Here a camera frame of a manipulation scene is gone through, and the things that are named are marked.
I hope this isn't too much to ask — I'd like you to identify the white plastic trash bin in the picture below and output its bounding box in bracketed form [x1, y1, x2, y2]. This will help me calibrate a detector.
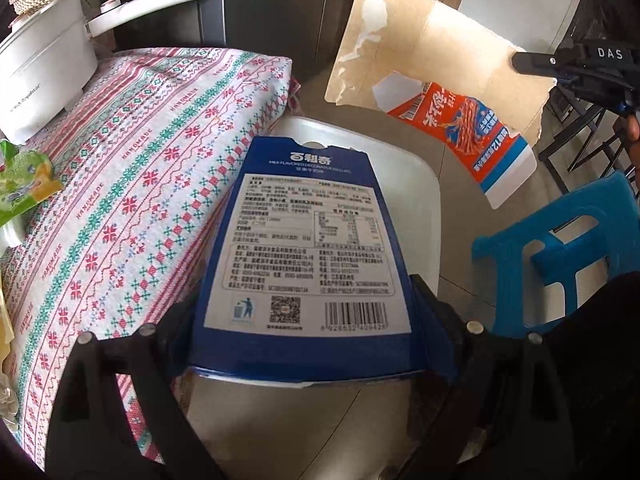
[189, 119, 440, 479]

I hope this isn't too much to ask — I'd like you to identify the blue cookie box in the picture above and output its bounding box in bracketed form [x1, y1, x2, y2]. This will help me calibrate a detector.
[189, 136, 454, 386]

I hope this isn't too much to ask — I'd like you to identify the orange white torn carton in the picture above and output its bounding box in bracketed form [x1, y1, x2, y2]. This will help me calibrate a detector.
[324, 0, 555, 208]

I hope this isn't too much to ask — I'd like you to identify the grey refrigerator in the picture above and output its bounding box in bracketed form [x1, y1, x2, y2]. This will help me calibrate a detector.
[115, 0, 354, 81]

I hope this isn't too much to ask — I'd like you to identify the blue plastic stool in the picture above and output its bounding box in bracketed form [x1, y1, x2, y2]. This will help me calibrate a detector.
[472, 171, 639, 338]

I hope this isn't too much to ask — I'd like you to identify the white electric cooking pot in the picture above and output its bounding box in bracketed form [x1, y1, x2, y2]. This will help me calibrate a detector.
[1, 0, 194, 144]

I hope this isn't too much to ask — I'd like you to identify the green onion rings bag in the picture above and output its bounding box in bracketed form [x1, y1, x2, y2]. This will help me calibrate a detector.
[0, 139, 63, 226]

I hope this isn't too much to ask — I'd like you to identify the person's right hand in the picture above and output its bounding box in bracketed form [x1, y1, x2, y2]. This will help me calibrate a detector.
[614, 114, 640, 177]

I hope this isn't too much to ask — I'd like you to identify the patterned handmade tablecloth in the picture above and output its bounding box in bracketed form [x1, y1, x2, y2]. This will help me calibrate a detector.
[1, 48, 295, 464]

